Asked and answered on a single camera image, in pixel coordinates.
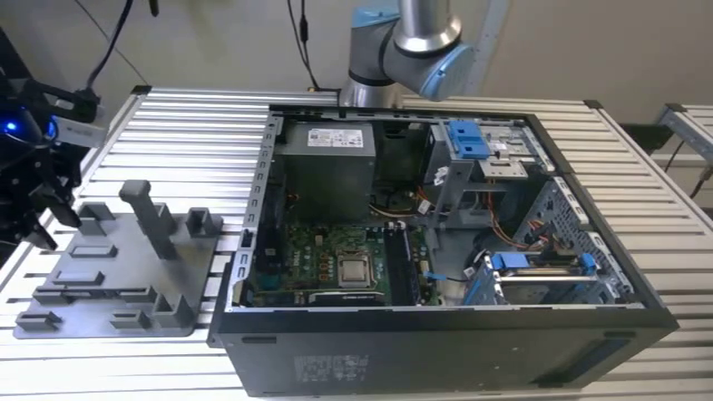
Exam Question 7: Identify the perforated grey disk bay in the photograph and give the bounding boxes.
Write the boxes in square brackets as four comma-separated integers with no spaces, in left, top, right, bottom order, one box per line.
[459,175,636,308]

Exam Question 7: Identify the green motherboard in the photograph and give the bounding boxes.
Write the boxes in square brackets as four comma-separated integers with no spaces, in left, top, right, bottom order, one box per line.
[244,223,447,308]

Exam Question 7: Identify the round black speaker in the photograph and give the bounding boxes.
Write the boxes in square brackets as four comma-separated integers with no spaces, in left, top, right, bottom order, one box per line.
[384,187,419,216]

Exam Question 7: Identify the CPU socket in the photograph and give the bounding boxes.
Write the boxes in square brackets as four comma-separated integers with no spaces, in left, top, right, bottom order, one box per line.
[332,248,377,291]

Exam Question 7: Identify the thin black wall wire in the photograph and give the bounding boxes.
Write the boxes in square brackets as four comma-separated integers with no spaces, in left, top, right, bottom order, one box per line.
[73,0,149,88]

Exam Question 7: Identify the grey plastic parts rack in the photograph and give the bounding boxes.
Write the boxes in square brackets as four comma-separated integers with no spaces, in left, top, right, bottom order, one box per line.
[11,179,228,339]

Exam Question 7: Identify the silver CPU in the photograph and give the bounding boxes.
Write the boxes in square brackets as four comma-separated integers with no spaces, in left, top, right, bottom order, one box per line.
[340,258,372,287]

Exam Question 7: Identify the black box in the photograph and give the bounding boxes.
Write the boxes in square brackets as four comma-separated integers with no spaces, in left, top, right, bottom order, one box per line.
[618,122,674,156]

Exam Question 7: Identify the black open PC case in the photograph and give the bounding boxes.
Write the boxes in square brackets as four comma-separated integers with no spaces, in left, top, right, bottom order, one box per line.
[205,99,681,398]

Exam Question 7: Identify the hard disk in blue carrier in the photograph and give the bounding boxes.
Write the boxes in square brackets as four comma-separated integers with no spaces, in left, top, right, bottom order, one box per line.
[482,251,601,308]

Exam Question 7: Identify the yellow red wire bundle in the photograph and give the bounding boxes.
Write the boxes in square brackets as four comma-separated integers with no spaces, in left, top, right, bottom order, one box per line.
[368,185,436,218]

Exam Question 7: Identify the grey power supply unit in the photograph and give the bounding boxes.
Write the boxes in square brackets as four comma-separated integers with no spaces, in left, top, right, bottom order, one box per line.
[275,119,376,225]

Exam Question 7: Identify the black slanted pole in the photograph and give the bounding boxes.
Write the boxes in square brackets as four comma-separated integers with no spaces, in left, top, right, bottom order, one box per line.
[0,24,35,84]

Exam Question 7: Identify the black graphics card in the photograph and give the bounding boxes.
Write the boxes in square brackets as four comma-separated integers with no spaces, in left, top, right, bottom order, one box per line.
[307,290,387,308]

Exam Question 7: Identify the blue plastic drive latch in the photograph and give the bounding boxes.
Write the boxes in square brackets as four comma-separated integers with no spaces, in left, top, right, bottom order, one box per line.
[460,141,490,163]
[447,119,481,145]

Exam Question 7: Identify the black wire with blue plug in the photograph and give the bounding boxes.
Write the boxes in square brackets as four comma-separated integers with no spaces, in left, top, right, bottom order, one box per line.
[421,270,480,285]

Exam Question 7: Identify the orange disk wire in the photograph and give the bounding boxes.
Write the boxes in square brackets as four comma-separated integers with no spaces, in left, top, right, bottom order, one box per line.
[481,190,553,254]

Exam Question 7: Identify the black RAM slot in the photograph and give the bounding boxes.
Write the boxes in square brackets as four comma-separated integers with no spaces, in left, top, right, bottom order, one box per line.
[404,228,425,305]

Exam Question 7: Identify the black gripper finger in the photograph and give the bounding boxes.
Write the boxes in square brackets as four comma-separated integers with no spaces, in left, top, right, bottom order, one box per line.
[13,215,59,251]
[37,183,84,230]

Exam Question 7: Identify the black hanging wall cable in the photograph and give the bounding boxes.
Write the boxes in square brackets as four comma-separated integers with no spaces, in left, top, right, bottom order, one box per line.
[285,0,325,91]

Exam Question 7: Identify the aluminium frame side table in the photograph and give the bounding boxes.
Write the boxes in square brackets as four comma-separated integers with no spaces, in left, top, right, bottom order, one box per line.
[649,102,713,197]

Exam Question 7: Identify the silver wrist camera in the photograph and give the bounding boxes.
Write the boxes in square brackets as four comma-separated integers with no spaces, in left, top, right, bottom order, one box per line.
[48,115,107,148]

